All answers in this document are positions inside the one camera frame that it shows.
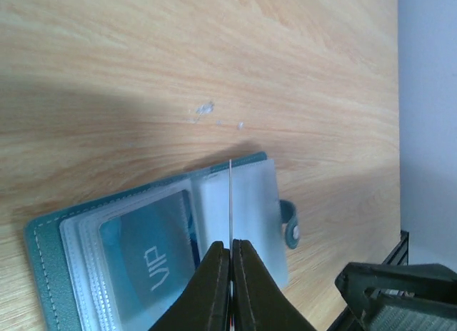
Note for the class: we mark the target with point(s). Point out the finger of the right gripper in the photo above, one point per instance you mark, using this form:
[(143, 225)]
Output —
[(399, 297)]

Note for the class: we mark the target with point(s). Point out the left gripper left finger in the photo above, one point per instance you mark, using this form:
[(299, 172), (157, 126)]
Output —
[(204, 303)]

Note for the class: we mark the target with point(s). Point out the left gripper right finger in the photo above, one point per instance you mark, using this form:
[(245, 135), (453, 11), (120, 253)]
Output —
[(258, 303)]

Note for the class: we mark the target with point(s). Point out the teal card holder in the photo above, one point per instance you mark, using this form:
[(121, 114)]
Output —
[(66, 255)]

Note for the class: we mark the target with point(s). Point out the black VIP card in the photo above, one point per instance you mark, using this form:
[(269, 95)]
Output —
[(230, 221)]

